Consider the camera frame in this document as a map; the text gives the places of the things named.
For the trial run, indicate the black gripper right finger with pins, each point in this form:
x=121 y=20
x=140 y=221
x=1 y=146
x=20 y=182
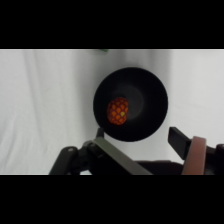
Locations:
x=196 y=156

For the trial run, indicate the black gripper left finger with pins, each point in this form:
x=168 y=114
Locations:
x=103 y=158

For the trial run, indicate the red netted ball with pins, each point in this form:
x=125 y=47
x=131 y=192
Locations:
x=117 y=111

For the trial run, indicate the black bowl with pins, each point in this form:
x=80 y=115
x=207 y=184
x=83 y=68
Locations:
x=146 y=100

